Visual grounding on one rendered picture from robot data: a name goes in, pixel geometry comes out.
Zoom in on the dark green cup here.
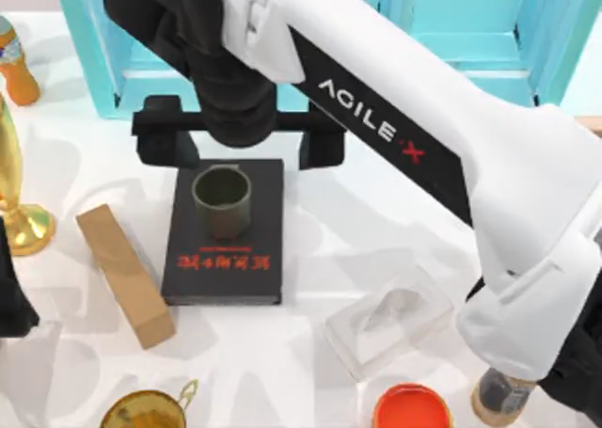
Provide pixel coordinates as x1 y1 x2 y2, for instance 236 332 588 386
192 163 251 242

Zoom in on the wooden block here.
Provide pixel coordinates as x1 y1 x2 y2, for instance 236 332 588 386
75 203 177 351

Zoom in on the black book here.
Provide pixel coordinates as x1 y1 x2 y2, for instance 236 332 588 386
160 158 286 307

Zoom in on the tall gold trophy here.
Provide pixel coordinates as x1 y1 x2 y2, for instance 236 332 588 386
0 93 57 258

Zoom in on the orange bottle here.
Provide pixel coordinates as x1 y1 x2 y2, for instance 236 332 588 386
0 15 41 107

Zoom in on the clear square box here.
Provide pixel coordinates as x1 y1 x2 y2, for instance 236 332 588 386
324 262 465 383

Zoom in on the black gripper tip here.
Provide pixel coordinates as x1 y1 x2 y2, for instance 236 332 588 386
0 217 41 340

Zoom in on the salmon-coloured box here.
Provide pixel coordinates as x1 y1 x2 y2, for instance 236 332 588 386
576 115 602 139

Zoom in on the brown bottle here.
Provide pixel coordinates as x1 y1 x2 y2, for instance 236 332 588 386
470 366 538 428

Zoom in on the gold cup with handle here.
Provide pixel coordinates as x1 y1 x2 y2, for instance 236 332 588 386
100 379 201 428

